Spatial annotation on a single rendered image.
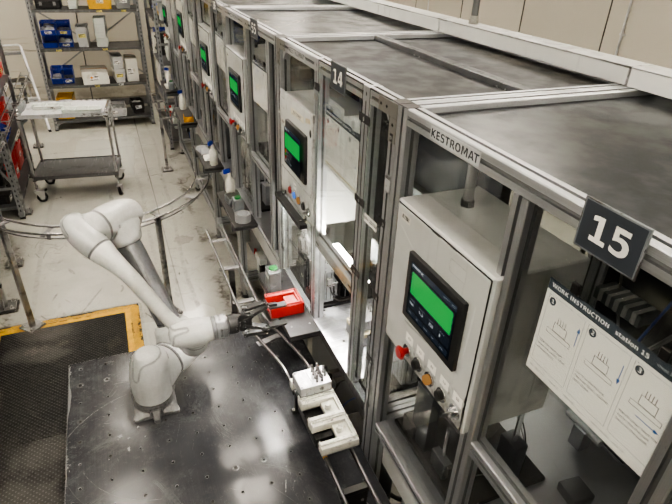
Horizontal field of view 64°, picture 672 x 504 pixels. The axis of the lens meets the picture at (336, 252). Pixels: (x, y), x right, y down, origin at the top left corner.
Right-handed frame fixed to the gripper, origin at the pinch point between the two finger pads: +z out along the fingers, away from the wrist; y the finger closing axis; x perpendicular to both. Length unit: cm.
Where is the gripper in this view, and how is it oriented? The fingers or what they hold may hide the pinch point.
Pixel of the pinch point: (279, 314)
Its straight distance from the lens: 209.7
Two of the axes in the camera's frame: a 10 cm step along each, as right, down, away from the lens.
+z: 9.3, -1.6, 3.4
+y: 0.3, -8.6, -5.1
